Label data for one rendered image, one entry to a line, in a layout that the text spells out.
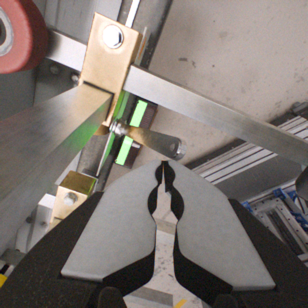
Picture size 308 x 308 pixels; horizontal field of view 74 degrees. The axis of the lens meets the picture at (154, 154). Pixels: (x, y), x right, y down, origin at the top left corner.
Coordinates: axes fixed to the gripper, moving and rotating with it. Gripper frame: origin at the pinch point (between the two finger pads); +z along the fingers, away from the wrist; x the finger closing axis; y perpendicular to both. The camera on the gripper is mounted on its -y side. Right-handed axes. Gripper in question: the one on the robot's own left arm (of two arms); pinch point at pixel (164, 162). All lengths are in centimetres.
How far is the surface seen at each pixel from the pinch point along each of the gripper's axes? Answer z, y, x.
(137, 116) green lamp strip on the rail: 30.6, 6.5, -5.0
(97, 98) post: 9.9, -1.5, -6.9
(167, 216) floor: 101, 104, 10
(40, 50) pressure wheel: 11.9, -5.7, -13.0
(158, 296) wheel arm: 19, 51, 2
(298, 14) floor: 101, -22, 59
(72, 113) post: 4.2, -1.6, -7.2
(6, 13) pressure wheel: 10.1, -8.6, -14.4
